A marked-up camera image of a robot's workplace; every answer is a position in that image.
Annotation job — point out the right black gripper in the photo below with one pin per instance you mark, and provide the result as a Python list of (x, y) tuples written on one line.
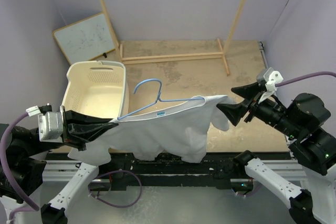
[(248, 91)]

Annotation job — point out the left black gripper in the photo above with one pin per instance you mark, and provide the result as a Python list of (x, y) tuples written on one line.
[(76, 134)]

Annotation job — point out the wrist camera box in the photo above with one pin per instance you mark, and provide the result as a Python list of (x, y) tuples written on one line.
[(267, 79), (50, 124)]

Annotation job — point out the small whiteboard wooden frame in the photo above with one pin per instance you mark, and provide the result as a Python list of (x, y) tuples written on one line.
[(85, 40)]

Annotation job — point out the white plastic laundry basket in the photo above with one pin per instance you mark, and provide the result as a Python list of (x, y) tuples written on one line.
[(97, 88)]

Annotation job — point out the wooden clothes rack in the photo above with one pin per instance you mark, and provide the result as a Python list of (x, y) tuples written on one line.
[(223, 49)]

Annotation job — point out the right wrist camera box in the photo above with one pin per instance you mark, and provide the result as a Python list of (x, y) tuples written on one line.
[(267, 79)]

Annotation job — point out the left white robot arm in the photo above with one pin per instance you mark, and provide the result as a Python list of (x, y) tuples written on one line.
[(36, 131)]

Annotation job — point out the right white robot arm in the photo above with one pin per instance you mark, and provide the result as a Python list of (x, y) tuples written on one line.
[(312, 146)]

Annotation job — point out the white t shirt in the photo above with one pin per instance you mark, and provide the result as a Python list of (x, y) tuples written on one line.
[(180, 130)]

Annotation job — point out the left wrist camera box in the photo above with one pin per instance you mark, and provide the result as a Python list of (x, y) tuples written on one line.
[(50, 124)]

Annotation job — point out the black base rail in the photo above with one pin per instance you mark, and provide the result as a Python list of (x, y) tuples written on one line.
[(215, 170)]

